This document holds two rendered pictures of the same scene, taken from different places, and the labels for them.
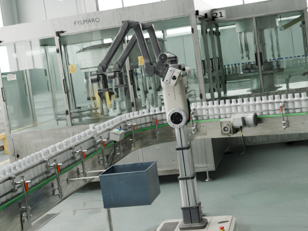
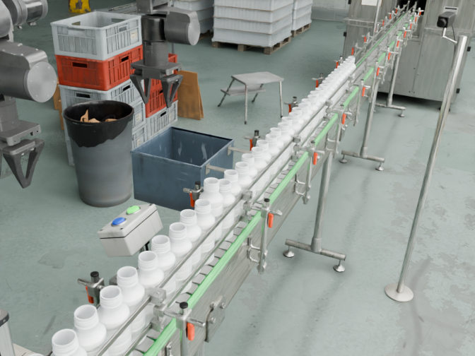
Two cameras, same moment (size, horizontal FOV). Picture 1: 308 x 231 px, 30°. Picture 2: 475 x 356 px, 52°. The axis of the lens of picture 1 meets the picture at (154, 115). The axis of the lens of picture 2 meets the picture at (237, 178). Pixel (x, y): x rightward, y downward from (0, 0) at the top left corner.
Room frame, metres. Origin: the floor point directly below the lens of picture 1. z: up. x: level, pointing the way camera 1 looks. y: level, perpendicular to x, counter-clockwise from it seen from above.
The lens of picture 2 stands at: (5.49, 0.71, 1.74)
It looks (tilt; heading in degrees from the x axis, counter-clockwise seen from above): 27 degrees down; 189
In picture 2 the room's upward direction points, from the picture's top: 3 degrees clockwise
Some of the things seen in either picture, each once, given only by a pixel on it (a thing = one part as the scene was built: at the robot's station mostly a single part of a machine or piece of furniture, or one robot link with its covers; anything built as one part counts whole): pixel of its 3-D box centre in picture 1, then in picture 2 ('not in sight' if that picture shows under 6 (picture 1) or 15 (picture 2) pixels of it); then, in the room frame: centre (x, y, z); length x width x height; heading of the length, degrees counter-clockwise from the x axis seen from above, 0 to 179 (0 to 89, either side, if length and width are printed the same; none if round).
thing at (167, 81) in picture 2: (103, 95); (163, 87); (4.43, 0.36, 1.41); 0.07 x 0.07 x 0.09; 76
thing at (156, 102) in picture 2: not in sight; (143, 93); (1.29, -0.86, 0.33); 0.61 x 0.41 x 0.22; 169
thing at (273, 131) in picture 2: (72, 149); (273, 152); (4.00, 0.60, 1.08); 0.06 x 0.06 x 0.17
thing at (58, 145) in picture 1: (59, 156); (295, 129); (3.76, 0.65, 1.08); 0.06 x 0.06 x 0.17
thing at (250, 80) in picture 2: not in sight; (250, 93); (0.56, 0.05, 0.21); 0.61 x 0.47 x 0.41; 40
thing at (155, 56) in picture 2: (104, 85); (155, 55); (4.42, 0.35, 1.48); 0.10 x 0.07 x 0.07; 76
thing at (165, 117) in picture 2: not in sight; (145, 116); (1.29, -0.86, 0.11); 0.61 x 0.41 x 0.22; 169
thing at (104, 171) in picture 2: not in sight; (102, 155); (2.63, -0.67, 0.32); 0.45 x 0.45 x 0.64
